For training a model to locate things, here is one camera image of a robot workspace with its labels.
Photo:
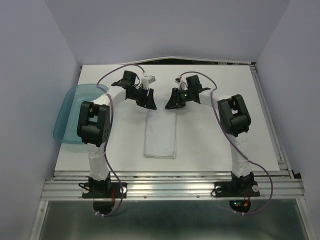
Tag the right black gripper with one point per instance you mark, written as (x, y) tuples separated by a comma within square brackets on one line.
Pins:
[(175, 101)]

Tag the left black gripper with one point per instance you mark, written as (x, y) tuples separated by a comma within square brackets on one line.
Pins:
[(147, 101)]

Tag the white skirt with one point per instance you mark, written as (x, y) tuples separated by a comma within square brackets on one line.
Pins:
[(160, 135)]

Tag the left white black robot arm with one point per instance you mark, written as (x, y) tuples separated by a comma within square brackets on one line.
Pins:
[(94, 128)]

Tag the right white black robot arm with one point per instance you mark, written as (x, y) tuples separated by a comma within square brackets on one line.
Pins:
[(234, 121)]

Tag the teal plastic bin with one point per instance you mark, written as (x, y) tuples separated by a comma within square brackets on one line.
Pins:
[(65, 129)]

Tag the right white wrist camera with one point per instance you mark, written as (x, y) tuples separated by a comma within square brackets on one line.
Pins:
[(182, 84)]

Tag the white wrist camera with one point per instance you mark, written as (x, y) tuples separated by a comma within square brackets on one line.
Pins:
[(182, 84), (147, 80)]

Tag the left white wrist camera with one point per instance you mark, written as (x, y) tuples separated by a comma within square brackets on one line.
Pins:
[(147, 80)]

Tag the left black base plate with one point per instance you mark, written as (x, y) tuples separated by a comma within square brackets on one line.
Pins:
[(111, 190)]

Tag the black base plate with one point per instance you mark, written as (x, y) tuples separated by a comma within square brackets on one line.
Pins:
[(228, 189), (111, 190)]

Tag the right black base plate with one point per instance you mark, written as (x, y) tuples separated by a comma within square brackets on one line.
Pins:
[(228, 189)]

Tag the aluminium frame rail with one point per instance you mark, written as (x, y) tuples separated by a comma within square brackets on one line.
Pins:
[(172, 186)]

